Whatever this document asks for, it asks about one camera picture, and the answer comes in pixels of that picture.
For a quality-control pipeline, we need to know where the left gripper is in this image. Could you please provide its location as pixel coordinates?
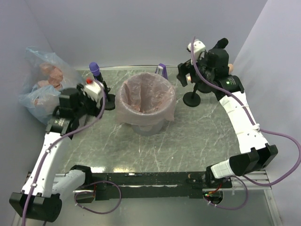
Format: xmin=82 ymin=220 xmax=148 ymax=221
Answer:
xmin=74 ymin=83 xmax=107 ymax=118

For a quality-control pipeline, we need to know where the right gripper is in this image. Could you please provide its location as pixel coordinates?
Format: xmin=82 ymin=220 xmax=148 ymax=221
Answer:
xmin=176 ymin=51 xmax=214 ymax=87

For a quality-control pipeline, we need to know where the pink plastic trash bag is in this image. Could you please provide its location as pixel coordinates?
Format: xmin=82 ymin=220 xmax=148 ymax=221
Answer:
xmin=115 ymin=72 xmax=176 ymax=126

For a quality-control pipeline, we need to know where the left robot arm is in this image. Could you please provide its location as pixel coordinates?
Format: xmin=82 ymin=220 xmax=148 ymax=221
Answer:
xmin=9 ymin=81 xmax=105 ymax=226

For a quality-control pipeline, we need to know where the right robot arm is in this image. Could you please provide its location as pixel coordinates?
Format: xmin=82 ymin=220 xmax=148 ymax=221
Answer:
xmin=177 ymin=38 xmax=278 ymax=188

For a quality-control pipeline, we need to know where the blue bag of pink bags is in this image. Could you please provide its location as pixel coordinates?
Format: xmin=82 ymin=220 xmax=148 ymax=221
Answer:
xmin=18 ymin=47 xmax=84 ymax=124

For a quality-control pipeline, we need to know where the grey plastic trash bin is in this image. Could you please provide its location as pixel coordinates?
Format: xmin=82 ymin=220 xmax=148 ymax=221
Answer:
xmin=131 ymin=120 xmax=165 ymax=136

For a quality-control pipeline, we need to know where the black microphone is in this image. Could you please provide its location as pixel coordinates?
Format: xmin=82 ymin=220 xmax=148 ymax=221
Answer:
xmin=214 ymin=38 xmax=229 ymax=49

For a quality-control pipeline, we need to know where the beige microphone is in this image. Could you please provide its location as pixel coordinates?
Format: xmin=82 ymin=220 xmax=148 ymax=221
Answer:
xmin=187 ymin=64 xmax=235 ymax=83

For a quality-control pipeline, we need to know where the purple microphone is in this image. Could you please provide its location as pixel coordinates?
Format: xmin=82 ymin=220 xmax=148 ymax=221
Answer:
xmin=89 ymin=62 xmax=103 ymax=83

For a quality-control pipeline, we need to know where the purple metronome box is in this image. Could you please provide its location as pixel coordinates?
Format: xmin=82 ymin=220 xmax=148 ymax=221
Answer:
xmin=155 ymin=63 xmax=168 ymax=80

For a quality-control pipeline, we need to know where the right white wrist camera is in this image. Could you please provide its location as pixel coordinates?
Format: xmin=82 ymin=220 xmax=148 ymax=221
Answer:
xmin=186 ymin=39 xmax=206 ymax=65

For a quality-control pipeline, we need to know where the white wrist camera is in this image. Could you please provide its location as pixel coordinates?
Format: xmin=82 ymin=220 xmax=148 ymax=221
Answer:
xmin=186 ymin=39 xmax=206 ymax=65
xmin=83 ymin=78 xmax=104 ymax=101

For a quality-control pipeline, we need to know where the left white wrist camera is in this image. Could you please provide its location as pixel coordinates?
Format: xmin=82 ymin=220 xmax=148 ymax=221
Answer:
xmin=83 ymin=78 xmax=104 ymax=101

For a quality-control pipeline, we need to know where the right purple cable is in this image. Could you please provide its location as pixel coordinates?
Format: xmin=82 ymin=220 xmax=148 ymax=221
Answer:
xmin=191 ymin=36 xmax=301 ymax=188

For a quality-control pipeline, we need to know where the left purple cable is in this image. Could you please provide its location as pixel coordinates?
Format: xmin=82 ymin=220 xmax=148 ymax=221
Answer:
xmin=21 ymin=81 xmax=106 ymax=226

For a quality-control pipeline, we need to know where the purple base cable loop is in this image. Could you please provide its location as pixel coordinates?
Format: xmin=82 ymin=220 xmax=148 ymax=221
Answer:
xmin=74 ymin=180 xmax=122 ymax=215

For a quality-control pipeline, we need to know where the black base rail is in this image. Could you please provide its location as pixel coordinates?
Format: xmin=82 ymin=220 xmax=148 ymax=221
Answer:
xmin=76 ymin=171 xmax=232 ymax=201

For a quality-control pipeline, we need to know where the aluminium frame rail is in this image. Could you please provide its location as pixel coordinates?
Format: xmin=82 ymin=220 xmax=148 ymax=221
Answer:
xmin=16 ymin=165 xmax=270 ymax=226

